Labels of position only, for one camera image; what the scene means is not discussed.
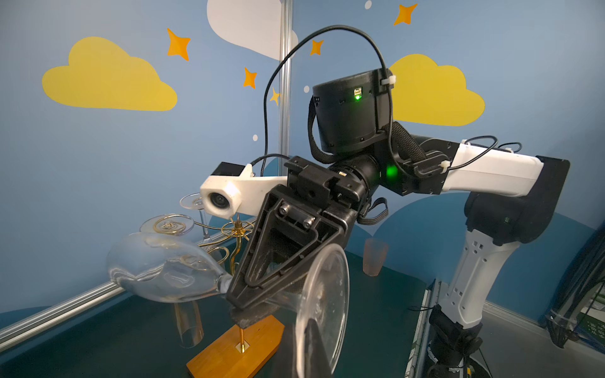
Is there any right aluminium post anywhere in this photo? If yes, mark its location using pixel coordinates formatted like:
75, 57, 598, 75
278, 0, 294, 158

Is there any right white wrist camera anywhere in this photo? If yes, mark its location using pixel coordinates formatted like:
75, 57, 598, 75
200, 162, 288, 219

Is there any gold wire glass rack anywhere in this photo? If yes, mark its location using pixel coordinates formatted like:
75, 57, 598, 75
153, 214, 258, 353

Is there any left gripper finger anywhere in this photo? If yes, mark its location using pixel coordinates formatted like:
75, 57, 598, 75
297, 318, 332, 377

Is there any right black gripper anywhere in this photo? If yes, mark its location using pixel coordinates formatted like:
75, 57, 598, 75
226, 155, 373, 329

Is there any back horizontal aluminium bar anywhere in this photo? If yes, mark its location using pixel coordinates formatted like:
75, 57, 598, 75
1, 282, 124, 352

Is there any clear glass top back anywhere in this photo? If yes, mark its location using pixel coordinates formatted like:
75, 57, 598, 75
140, 214, 195, 236

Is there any orange wooden rack base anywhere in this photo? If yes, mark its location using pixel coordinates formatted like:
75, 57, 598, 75
187, 316, 285, 378

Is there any clear glass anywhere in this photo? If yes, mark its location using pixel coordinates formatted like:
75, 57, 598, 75
180, 192, 208, 225
140, 214, 195, 236
107, 232, 350, 377
174, 301, 204, 349

